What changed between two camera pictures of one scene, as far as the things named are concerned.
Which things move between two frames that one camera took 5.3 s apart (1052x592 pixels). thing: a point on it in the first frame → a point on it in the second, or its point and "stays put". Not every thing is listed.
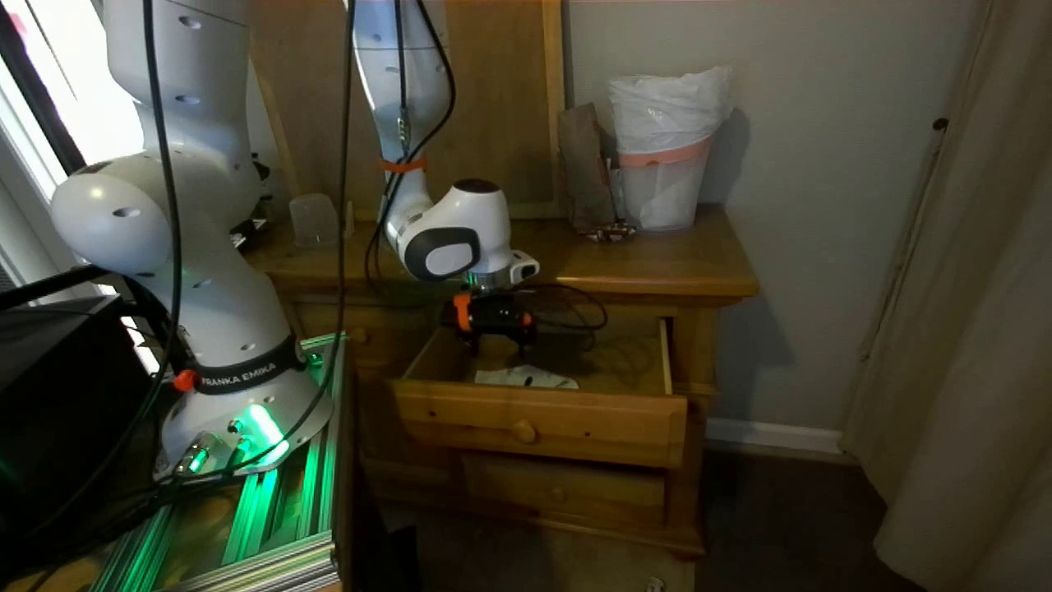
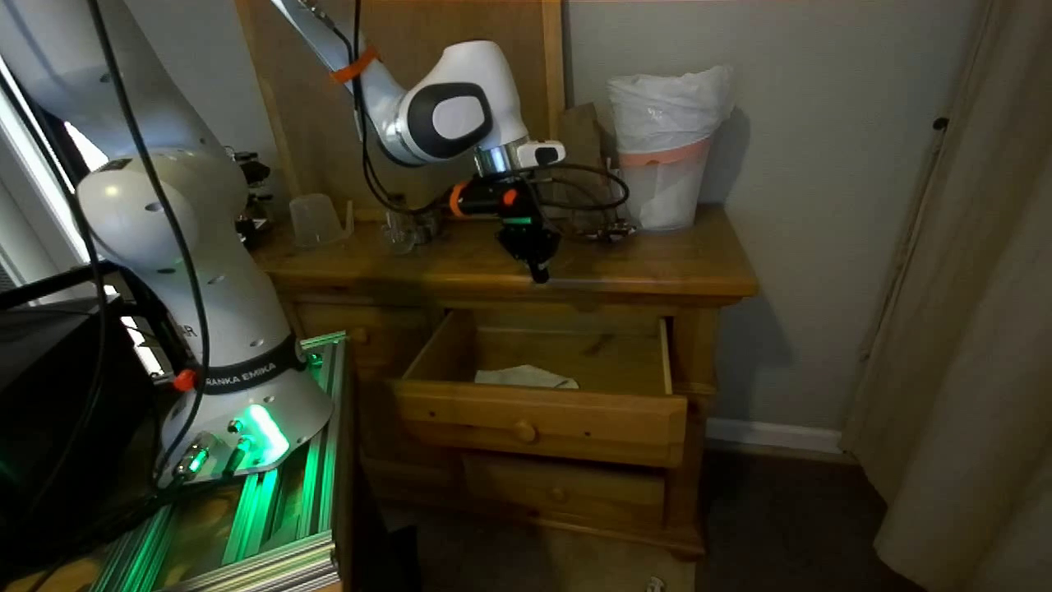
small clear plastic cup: (314, 221) stays put
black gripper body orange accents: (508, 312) → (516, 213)
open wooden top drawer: (611, 407) stays put
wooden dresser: (581, 435) stays put
